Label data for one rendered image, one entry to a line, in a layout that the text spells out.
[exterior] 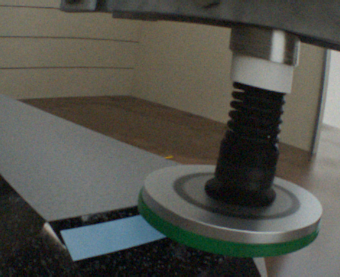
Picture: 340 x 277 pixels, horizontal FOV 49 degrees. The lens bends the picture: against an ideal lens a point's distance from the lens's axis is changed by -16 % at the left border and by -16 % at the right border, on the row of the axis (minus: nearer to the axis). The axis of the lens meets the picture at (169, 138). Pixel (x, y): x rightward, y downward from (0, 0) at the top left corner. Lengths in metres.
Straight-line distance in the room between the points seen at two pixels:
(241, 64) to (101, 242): 0.25
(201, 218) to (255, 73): 0.15
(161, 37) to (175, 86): 0.93
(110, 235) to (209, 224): 0.16
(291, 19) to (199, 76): 6.35
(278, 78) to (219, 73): 6.08
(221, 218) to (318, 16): 0.22
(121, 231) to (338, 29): 0.35
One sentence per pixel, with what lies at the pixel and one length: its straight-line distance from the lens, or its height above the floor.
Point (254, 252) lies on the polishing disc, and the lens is 0.39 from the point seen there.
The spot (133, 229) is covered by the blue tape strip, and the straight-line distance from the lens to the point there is 0.54.
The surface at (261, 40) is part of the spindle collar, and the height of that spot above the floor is 1.09.
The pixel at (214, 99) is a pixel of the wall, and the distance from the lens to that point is 6.54.
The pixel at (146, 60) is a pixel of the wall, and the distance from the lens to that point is 7.54.
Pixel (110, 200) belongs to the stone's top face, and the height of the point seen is 0.87.
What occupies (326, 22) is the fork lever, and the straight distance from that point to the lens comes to 0.39.
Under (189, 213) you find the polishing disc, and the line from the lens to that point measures 0.40.
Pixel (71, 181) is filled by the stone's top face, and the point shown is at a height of 0.87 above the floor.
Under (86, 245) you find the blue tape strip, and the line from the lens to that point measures 0.49.
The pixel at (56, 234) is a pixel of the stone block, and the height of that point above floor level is 0.85.
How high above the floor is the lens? 1.07
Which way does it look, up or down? 13 degrees down
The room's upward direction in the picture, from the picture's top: 9 degrees clockwise
